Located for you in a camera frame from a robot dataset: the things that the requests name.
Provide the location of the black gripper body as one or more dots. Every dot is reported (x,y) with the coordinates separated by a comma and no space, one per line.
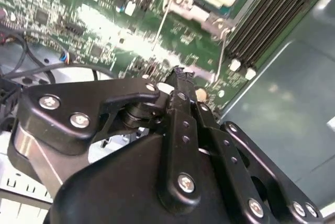
(117,190)

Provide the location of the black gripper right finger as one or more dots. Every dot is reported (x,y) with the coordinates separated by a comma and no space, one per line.
(227,150)

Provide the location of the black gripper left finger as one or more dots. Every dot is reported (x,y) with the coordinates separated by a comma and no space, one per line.
(78,95)

